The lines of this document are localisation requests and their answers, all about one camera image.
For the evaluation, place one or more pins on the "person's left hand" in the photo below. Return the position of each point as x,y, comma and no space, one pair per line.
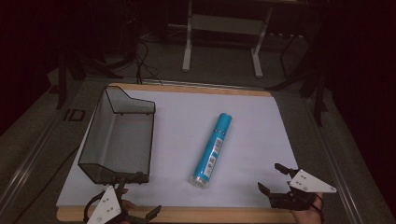
128,205

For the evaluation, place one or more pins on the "aluminium rail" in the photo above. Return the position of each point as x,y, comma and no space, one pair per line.
336,161
28,161

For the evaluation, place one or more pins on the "wooden board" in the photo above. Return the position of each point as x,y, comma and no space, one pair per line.
193,214

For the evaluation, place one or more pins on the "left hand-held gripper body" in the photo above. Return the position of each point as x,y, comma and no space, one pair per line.
106,205

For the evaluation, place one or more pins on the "white metal stand frame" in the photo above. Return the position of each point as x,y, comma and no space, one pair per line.
186,46

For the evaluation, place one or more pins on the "black tripod stand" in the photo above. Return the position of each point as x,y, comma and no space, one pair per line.
317,93
62,81

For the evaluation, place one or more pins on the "black metal bracket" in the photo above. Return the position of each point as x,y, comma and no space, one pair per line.
74,115

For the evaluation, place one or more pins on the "dark transparent plastic bin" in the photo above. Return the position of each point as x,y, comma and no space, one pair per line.
124,140

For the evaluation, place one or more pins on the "white paper sheet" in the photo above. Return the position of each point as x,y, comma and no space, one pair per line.
249,130

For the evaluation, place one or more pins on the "blue cylindrical tube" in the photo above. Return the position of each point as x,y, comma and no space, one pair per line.
211,149

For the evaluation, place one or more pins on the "person's right hand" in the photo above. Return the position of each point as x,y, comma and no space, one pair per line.
306,216

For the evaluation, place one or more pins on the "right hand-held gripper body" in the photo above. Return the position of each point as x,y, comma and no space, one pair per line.
306,183

